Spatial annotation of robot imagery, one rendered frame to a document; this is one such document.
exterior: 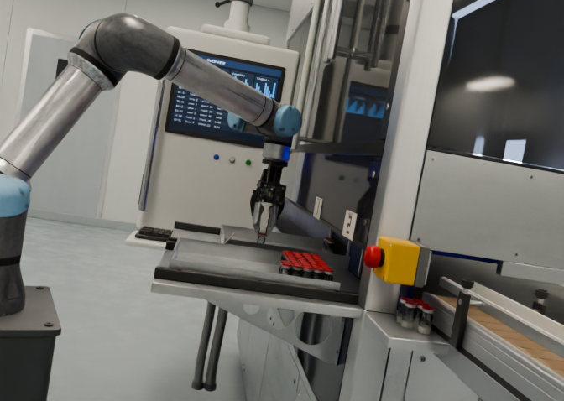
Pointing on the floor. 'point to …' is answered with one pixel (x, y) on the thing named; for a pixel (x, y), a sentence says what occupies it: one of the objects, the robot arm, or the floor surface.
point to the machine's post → (399, 174)
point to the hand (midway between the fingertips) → (262, 230)
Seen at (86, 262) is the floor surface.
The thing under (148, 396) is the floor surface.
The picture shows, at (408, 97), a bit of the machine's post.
